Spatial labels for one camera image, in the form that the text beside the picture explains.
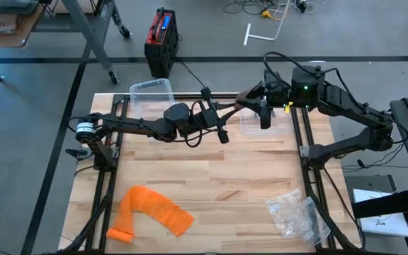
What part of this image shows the white T-shaped pipe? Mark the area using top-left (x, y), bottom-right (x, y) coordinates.
top-left (242, 0), bottom-right (293, 47)

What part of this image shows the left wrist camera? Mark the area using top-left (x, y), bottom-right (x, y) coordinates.
top-left (188, 108), bottom-right (219, 130)

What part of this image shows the clear plastic zip bag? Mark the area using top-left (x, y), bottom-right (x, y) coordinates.
top-left (264, 188), bottom-right (313, 239)
top-left (300, 196), bottom-right (332, 248)

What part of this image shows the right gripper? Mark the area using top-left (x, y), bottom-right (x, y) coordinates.
top-left (237, 69), bottom-right (276, 130)

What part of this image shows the black floor cable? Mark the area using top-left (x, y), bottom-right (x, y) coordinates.
top-left (341, 141), bottom-right (407, 171)

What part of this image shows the clear plastic box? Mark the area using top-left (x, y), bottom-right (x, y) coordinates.
top-left (128, 78), bottom-right (176, 120)

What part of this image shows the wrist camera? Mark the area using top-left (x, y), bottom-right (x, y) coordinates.
top-left (188, 108), bottom-right (219, 130)
top-left (266, 80), bottom-right (292, 106)

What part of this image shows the floor cable bundle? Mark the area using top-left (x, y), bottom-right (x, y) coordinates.
top-left (222, 0), bottom-right (318, 17)

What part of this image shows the orange elastic bandage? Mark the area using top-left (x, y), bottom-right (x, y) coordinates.
top-left (106, 185), bottom-right (195, 244)

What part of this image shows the grey table frame with castors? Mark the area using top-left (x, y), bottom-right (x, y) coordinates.
top-left (33, 0), bottom-right (133, 86)

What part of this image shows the red black battery box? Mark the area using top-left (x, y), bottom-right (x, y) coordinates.
top-left (144, 6), bottom-right (181, 79)

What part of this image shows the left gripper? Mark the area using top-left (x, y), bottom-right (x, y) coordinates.
top-left (200, 86), bottom-right (246, 145)

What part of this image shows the black strap bar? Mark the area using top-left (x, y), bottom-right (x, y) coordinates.
top-left (351, 186), bottom-right (408, 220)

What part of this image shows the black table edge rail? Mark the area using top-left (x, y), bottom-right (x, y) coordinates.
top-left (113, 92), bottom-right (240, 101)

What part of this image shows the white paper sheet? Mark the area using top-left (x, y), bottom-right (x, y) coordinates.
top-left (352, 188), bottom-right (408, 238)

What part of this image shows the clear plastic lid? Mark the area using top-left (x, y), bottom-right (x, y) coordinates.
top-left (238, 108), bottom-right (295, 137)

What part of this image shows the yellow plug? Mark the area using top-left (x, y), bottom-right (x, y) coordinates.
top-left (261, 9), bottom-right (283, 21)

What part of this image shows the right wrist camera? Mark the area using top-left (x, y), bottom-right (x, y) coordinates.
top-left (266, 80), bottom-right (292, 106)

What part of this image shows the black aluminium table frame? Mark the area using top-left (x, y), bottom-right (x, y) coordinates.
top-left (292, 91), bottom-right (366, 252)
top-left (62, 92), bottom-right (130, 255)

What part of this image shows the grey floor plate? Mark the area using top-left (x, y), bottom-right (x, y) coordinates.
top-left (344, 174), bottom-right (398, 196)

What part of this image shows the grey folded cover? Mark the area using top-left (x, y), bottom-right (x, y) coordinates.
top-left (0, 0), bottom-right (40, 15)

